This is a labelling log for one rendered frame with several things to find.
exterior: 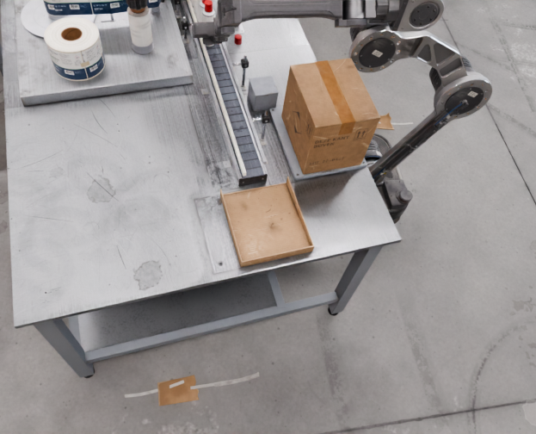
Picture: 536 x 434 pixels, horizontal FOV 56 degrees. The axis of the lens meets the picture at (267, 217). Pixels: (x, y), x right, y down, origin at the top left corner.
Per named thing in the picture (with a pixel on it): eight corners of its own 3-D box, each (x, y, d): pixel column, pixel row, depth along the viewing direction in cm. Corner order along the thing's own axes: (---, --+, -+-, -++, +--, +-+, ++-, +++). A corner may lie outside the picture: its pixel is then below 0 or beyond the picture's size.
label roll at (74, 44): (113, 72, 205) (106, 43, 193) (63, 87, 198) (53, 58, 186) (95, 41, 213) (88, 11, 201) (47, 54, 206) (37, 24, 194)
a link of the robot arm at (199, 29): (227, 40, 189) (226, 15, 187) (197, 40, 187) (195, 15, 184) (221, 43, 201) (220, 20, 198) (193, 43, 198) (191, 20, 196)
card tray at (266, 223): (219, 195, 185) (219, 189, 182) (286, 182, 191) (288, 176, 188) (240, 267, 171) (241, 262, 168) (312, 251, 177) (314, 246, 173)
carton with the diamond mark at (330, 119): (280, 115, 206) (289, 65, 183) (335, 108, 211) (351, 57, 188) (303, 175, 191) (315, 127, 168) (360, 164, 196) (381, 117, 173)
